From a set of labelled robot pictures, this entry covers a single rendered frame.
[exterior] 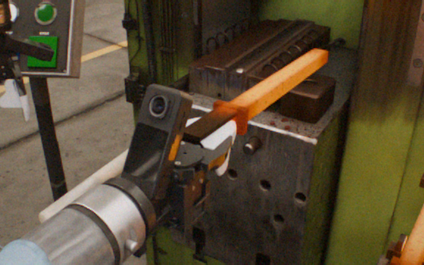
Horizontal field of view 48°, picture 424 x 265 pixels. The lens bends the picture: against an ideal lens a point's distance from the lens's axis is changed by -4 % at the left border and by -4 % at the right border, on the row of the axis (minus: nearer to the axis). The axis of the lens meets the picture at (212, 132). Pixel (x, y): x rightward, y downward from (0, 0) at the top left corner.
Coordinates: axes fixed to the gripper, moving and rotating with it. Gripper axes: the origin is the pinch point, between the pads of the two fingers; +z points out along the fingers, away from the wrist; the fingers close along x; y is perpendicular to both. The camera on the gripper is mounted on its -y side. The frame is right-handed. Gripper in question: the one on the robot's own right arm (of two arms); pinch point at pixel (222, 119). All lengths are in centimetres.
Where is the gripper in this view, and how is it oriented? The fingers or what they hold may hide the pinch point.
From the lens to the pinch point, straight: 62.6
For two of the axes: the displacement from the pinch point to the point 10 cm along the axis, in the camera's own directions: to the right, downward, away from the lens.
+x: 8.6, 2.7, -4.4
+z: 5.2, -4.0, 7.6
